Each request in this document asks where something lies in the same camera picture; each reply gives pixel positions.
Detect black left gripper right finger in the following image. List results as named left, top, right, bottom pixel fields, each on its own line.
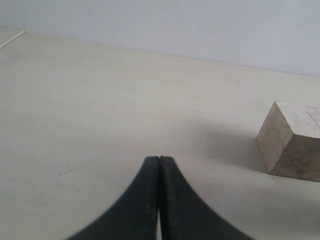
left=158, top=156, right=251, bottom=240

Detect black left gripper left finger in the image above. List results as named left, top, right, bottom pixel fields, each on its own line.
left=69, top=156, right=160, bottom=240

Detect largest wooden cube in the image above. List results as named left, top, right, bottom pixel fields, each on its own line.
left=256, top=101, right=320, bottom=182

